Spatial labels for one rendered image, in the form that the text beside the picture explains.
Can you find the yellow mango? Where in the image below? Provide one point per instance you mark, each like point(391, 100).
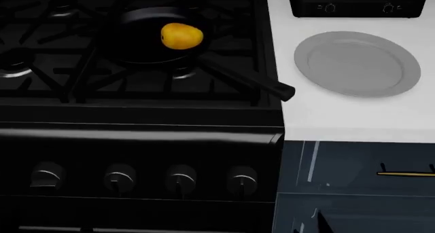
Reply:
point(181, 36)

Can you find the black frying pan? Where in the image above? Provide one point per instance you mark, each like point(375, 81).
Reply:
point(149, 39)

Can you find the grey round plate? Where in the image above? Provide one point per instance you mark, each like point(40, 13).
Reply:
point(357, 63)

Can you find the black stove knob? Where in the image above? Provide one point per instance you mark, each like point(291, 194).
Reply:
point(242, 179)
point(119, 178)
point(180, 179)
point(47, 175)

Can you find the black gas stove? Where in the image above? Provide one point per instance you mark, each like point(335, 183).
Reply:
point(136, 131)

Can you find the dark blue cabinet drawer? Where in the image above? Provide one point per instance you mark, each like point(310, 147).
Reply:
point(357, 166)

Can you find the dark blue cabinet door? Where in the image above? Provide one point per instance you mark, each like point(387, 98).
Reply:
point(353, 213)

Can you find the black stove grate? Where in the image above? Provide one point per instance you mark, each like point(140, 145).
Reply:
point(51, 52)

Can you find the black toaster oven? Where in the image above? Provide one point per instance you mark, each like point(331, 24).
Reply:
point(357, 1)

